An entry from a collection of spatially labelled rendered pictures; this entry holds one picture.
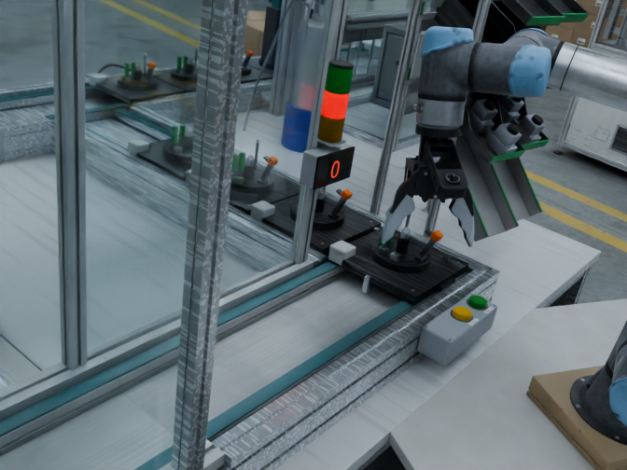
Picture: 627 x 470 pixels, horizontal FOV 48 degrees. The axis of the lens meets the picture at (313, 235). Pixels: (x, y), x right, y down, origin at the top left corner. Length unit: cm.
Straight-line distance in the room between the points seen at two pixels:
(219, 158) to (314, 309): 84
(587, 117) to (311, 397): 496
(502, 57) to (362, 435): 68
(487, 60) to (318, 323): 65
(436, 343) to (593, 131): 462
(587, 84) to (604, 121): 468
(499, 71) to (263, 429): 65
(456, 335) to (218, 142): 86
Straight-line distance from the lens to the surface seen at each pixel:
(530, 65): 110
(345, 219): 179
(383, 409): 137
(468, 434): 138
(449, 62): 112
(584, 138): 598
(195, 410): 88
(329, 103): 140
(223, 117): 69
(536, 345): 170
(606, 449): 142
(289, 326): 144
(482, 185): 188
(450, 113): 113
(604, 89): 122
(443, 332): 144
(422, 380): 147
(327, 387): 123
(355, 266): 158
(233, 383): 128
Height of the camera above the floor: 173
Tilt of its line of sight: 27 degrees down
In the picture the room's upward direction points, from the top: 9 degrees clockwise
